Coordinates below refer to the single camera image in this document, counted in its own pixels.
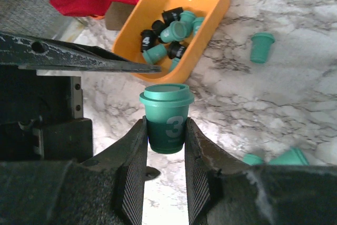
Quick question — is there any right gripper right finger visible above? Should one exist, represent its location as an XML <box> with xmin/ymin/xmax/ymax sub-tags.
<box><xmin>185</xmin><ymin>119</ymin><xmax>336</xmax><ymax>224</ymax></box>

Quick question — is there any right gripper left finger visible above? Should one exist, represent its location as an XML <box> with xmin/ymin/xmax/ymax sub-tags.
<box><xmin>1</xmin><ymin>119</ymin><xmax>147</xmax><ymax>224</ymax></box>

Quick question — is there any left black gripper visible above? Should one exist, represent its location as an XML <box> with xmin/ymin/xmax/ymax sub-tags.
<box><xmin>1</xmin><ymin>32</ymin><xmax>161</xmax><ymax>161</ymax></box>

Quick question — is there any brown cloth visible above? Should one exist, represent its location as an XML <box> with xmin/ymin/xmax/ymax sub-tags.
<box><xmin>105</xmin><ymin>2</ymin><xmax>135</xmax><ymax>31</ymax></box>

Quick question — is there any teal capsule number three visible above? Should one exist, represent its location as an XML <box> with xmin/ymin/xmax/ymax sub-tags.
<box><xmin>140</xmin><ymin>83</ymin><xmax>194</xmax><ymax>154</ymax></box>

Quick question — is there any black capsule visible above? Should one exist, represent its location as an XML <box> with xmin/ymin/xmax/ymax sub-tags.
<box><xmin>162</xmin><ymin>7</ymin><xmax>184</xmax><ymax>26</ymax></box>

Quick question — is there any orange plastic storage basket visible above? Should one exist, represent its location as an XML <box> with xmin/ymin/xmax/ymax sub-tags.
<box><xmin>112</xmin><ymin>0</ymin><xmax>230</xmax><ymax>84</ymax></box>

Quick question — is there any teal capsule in basket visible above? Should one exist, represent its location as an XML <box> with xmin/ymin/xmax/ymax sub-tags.
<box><xmin>192</xmin><ymin>17</ymin><xmax>205</xmax><ymax>36</ymax></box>

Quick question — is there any teal capsule top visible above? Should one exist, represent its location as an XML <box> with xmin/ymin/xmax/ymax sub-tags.
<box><xmin>250</xmin><ymin>32</ymin><xmax>275</xmax><ymax>64</ymax></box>

